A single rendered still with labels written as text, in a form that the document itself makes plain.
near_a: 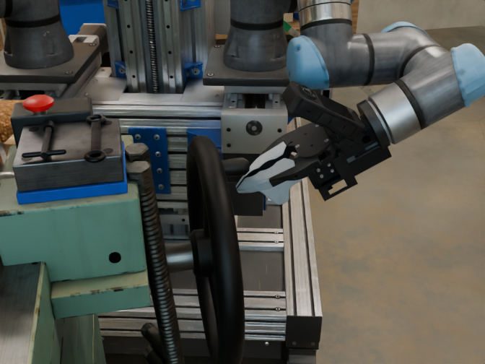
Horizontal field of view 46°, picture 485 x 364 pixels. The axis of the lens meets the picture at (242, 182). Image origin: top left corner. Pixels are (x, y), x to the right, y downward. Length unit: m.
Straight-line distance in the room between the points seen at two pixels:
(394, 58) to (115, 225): 0.47
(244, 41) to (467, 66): 0.58
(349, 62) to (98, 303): 0.46
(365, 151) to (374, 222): 1.43
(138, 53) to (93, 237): 0.88
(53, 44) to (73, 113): 0.74
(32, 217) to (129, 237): 0.09
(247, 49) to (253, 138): 0.20
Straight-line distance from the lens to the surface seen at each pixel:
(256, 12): 1.23
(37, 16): 1.33
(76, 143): 0.57
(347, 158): 0.80
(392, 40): 0.86
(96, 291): 0.59
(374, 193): 2.41
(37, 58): 1.34
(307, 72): 0.80
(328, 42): 0.82
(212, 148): 0.64
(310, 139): 0.78
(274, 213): 1.85
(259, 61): 1.24
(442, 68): 0.79
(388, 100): 0.77
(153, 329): 0.94
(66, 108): 0.63
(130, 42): 1.39
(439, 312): 1.90
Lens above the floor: 1.25
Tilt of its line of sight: 31 degrees down
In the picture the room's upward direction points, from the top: straight up
